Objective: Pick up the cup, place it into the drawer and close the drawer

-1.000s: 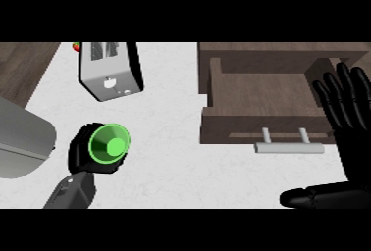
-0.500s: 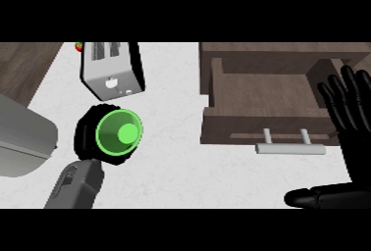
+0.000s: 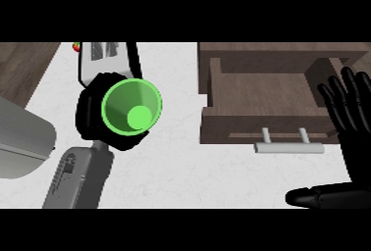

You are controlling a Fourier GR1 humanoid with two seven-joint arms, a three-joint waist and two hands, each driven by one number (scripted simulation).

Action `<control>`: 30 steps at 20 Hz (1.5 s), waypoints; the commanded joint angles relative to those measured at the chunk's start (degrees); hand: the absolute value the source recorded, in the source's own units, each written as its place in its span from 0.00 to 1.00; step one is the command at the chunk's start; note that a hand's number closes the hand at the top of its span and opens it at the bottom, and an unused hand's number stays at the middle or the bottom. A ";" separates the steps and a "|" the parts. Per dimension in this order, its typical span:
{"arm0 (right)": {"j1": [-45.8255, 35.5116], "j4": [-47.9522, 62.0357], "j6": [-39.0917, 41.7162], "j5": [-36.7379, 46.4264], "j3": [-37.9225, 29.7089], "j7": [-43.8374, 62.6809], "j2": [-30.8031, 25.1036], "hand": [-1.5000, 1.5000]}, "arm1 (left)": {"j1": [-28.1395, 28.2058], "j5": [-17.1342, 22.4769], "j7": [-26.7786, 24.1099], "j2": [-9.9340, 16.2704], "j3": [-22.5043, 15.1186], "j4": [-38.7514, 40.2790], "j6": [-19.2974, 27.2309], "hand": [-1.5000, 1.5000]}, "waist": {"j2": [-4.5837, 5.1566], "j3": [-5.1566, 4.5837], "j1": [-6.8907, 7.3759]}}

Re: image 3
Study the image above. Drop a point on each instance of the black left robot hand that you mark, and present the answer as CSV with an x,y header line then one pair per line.
x,y
88,114

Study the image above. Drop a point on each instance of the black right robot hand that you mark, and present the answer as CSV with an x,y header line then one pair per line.
x,y
356,147

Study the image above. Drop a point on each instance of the green cup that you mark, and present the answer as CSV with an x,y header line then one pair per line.
x,y
132,106

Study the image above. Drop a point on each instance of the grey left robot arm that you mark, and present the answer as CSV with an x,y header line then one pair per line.
x,y
81,178

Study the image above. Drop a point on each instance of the brown wooden drawer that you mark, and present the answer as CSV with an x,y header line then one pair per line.
x,y
233,122
261,89

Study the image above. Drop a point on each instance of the brown wooden drawer front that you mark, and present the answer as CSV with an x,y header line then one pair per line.
x,y
233,122

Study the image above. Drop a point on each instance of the grey rounded appliance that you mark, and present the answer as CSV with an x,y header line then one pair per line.
x,y
22,143

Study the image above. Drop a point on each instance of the brown wooden panel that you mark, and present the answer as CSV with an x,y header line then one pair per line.
x,y
22,67

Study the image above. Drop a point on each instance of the small red fruit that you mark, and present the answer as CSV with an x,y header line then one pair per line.
x,y
76,47

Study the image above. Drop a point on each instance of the brown wooden cabinet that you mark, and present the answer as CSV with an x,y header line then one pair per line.
x,y
280,49

